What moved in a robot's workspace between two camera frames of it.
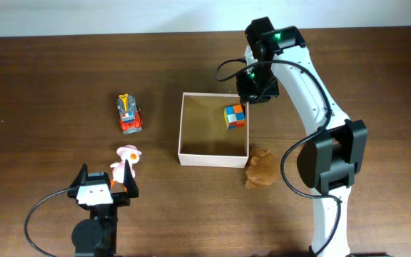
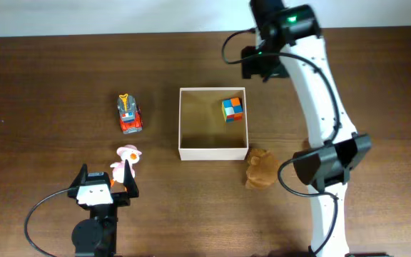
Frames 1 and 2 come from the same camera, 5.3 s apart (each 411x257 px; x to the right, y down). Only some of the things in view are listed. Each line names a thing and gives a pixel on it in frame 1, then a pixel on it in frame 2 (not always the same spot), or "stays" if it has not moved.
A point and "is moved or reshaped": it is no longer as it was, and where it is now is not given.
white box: (204, 138) is moved or reshaped
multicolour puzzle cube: (234, 116) is moved or reshaped
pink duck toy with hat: (129, 153) stays
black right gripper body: (259, 84) -> (264, 60)
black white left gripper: (123, 199) stays
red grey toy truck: (130, 114) stays
